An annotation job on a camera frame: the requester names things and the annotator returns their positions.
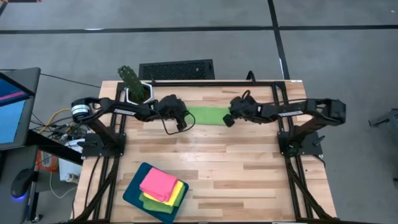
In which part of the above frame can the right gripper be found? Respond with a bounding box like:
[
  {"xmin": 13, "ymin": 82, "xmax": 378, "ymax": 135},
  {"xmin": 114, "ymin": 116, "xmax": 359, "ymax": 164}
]
[{"xmin": 222, "ymin": 90, "xmax": 262, "ymax": 128}]

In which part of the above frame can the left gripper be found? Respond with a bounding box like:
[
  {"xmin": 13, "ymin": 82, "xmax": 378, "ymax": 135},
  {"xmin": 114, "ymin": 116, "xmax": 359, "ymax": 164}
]
[{"xmin": 156, "ymin": 94, "xmax": 189, "ymax": 132}]

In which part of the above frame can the pink microfiber towel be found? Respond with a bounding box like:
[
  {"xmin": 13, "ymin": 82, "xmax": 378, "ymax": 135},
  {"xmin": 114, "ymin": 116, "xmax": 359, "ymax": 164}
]
[{"xmin": 139, "ymin": 167, "xmax": 179, "ymax": 203}]

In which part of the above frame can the yellow microfiber towel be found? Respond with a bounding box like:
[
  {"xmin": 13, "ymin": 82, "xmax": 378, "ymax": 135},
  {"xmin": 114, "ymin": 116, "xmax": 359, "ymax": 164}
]
[{"xmin": 142, "ymin": 180, "xmax": 185, "ymax": 207}]

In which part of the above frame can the blue plastic tray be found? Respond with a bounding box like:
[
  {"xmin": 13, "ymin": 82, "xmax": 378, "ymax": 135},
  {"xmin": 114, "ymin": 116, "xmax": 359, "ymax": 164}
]
[{"xmin": 123, "ymin": 162, "xmax": 190, "ymax": 224}]

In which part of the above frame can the white hexagonal plant pot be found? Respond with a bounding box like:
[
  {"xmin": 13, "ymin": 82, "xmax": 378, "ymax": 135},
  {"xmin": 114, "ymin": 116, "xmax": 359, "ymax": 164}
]
[{"xmin": 125, "ymin": 81, "xmax": 155, "ymax": 105}]

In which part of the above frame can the green cactus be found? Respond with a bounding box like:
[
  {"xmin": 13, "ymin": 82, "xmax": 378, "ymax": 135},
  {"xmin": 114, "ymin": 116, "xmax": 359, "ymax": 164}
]
[{"xmin": 117, "ymin": 65, "xmax": 146, "ymax": 101}]

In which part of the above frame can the white paper box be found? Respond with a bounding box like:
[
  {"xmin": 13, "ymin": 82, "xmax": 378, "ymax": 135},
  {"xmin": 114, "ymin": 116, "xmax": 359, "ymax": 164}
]
[{"xmin": 58, "ymin": 138, "xmax": 86, "ymax": 183}]

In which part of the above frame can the white power strip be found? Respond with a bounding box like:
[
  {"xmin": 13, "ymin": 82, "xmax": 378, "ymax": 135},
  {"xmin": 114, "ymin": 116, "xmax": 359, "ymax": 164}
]
[{"xmin": 63, "ymin": 172, "xmax": 80, "ymax": 183}]

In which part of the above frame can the black desk support bar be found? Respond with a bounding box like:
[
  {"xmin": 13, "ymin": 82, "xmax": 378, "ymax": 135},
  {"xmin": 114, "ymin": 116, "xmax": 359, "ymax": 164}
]
[{"xmin": 25, "ymin": 129, "xmax": 85, "ymax": 166}]

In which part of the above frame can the orange packet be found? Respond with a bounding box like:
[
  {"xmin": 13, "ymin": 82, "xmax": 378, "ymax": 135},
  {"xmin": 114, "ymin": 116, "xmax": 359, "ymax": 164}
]
[{"xmin": 35, "ymin": 149, "xmax": 60, "ymax": 174}]

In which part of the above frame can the black floor stand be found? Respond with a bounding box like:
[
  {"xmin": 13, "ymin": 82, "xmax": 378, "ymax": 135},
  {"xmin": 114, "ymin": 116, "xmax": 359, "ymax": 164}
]
[{"xmin": 368, "ymin": 108, "xmax": 398, "ymax": 128}]

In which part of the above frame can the black computer monitor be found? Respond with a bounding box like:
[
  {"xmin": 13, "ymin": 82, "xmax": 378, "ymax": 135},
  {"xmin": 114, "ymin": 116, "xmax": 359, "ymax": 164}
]
[{"xmin": 0, "ymin": 67, "xmax": 42, "ymax": 151}]

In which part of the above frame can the grey desk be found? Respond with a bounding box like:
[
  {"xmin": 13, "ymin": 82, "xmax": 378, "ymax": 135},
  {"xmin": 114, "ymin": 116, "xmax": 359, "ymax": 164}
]
[{"xmin": 0, "ymin": 144, "xmax": 40, "ymax": 224}]

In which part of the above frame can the black computer mouse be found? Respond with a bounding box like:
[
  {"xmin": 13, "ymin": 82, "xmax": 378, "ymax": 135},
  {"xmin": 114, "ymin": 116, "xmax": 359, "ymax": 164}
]
[{"xmin": 9, "ymin": 167, "xmax": 34, "ymax": 202}]

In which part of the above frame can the black aluminium table frame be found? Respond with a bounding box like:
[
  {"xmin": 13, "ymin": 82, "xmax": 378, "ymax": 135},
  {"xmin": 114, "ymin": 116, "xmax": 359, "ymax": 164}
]
[{"xmin": 67, "ymin": 79, "xmax": 343, "ymax": 224}]

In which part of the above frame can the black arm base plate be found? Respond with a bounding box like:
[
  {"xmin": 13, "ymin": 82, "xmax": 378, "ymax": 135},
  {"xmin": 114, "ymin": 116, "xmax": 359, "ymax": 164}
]
[
  {"xmin": 81, "ymin": 132, "xmax": 127, "ymax": 158},
  {"xmin": 277, "ymin": 129, "xmax": 324, "ymax": 156}
]

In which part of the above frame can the black floor cable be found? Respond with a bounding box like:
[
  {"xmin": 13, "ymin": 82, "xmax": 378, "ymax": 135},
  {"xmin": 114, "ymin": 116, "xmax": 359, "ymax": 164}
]
[{"xmin": 39, "ymin": 72, "xmax": 102, "ymax": 89}]

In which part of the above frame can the yellow cable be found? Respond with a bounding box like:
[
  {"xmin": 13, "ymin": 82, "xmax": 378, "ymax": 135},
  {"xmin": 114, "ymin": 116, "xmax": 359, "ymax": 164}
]
[{"xmin": 37, "ymin": 107, "xmax": 72, "ymax": 135}]

